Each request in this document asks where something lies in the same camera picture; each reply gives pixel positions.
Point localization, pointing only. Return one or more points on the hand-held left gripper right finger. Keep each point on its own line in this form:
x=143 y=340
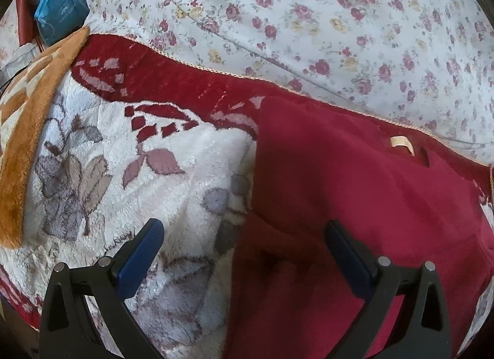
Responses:
x=353 y=262

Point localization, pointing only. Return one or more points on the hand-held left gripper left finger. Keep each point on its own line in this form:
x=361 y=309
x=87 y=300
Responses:
x=136 y=266

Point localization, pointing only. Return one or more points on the dark red fleece garment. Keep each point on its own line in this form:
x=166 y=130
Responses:
x=328 y=169

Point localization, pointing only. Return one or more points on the red and white floral blanket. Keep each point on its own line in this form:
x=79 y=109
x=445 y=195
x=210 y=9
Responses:
x=154 y=189

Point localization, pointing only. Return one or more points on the orange and white plush blanket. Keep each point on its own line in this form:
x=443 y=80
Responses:
x=23 y=173

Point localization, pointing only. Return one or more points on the white floral bed sheet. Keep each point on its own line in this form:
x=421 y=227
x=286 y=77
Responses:
x=308 y=15

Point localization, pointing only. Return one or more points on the blue plastic bag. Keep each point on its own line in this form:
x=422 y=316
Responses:
x=61 y=7

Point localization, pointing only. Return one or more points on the dark red bag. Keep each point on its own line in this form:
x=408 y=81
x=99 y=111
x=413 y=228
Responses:
x=25 y=15

